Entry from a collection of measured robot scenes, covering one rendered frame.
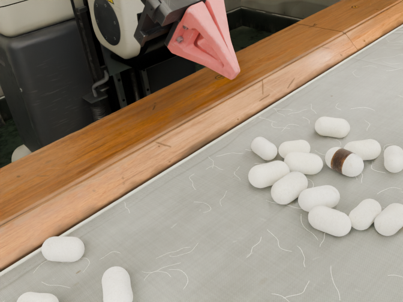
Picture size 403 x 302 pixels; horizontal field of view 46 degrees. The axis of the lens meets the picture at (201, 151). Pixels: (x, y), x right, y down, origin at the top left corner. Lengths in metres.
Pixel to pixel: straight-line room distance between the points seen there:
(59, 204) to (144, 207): 0.08
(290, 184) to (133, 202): 0.15
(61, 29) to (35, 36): 0.07
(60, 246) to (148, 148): 0.14
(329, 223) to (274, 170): 0.08
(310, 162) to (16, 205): 0.27
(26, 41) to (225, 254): 0.94
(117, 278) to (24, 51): 0.93
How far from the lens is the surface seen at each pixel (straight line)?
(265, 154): 0.47
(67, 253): 0.40
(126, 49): 1.02
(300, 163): 0.44
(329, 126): 0.50
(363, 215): 0.39
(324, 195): 0.40
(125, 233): 0.42
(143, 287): 0.37
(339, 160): 0.45
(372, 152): 0.47
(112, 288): 0.35
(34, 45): 1.23
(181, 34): 0.50
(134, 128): 0.51
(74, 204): 0.45
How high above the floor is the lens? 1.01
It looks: 32 degrees down
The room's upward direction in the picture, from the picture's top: 8 degrees counter-clockwise
